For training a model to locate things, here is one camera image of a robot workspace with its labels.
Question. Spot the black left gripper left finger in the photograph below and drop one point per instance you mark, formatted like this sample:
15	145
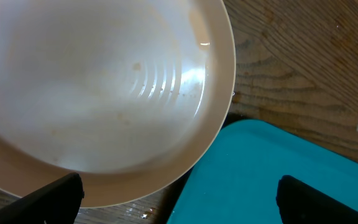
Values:
57	202

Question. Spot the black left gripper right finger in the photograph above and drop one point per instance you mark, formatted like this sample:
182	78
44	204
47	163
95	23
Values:
299	203

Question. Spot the white plate with stain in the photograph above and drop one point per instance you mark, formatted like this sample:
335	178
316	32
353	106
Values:
129	94

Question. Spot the teal plastic tray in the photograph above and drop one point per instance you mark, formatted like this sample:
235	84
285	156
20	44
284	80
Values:
237	178

